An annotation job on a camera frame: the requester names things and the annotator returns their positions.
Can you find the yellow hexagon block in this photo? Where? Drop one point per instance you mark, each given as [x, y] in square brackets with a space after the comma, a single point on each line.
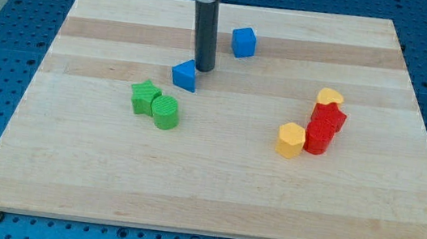
[290, 140]

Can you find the green star block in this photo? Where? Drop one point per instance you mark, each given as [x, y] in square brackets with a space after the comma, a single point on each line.
[143, 96]

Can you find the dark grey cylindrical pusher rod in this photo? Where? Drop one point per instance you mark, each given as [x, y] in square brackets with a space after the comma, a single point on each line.
[205, 33]

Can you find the yellow heart block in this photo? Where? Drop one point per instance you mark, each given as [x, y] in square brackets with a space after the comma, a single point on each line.
[328, 95]

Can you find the red star block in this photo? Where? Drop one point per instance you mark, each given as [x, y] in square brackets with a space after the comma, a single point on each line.
[330, 113]

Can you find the green cylinder block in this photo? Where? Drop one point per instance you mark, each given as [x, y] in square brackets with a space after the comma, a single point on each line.
[165, 112]

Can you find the blue cube block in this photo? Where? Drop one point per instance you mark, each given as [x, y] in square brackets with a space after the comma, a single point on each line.
[243, 42]

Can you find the light wooden board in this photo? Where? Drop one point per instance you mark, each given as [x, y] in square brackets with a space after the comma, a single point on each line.
[74, 149]

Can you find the red cylinder block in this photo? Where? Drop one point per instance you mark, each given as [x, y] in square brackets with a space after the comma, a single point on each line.
[318, 136]

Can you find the blue triangular prism block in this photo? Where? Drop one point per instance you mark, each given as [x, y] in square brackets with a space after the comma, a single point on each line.
[184, 75]

